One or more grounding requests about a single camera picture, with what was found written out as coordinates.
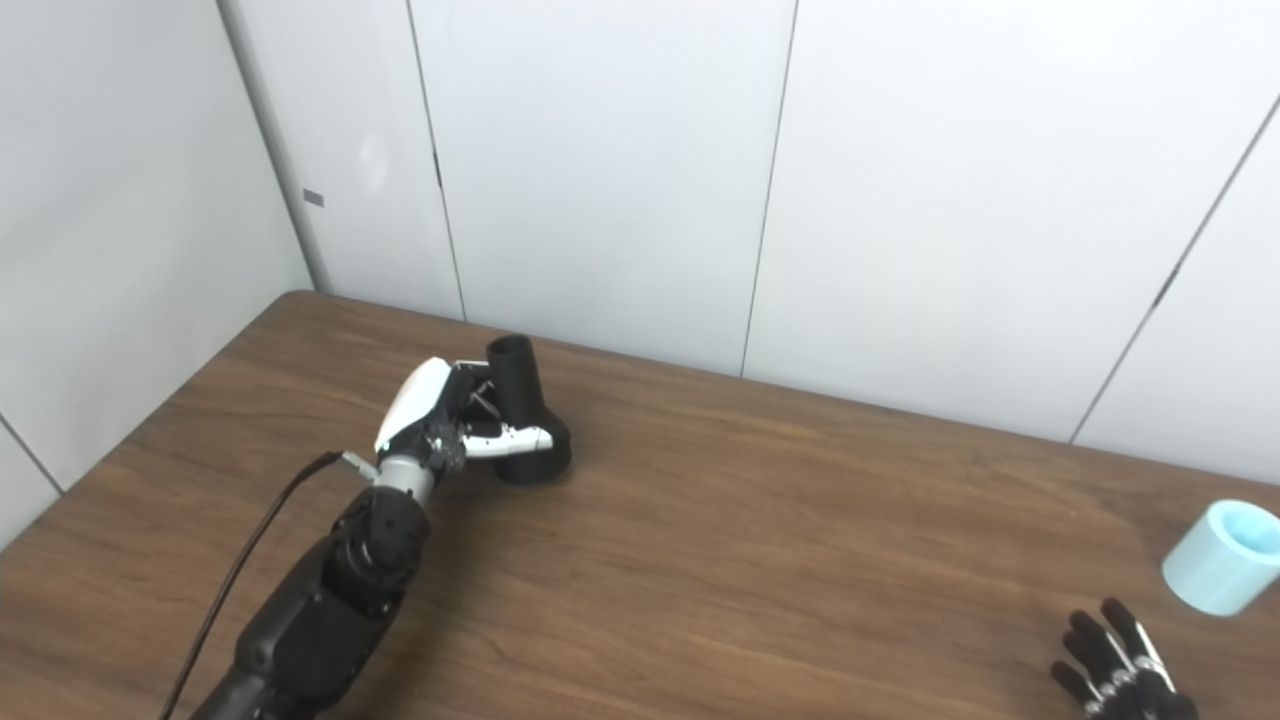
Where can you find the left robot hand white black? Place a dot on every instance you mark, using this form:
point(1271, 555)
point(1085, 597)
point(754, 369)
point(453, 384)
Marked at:
point(415, 400)

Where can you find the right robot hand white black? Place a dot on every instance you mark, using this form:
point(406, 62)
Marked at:
point(1125, 685)

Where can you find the black funnel-shaped nozzle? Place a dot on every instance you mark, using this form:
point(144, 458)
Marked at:
point(520, 390)

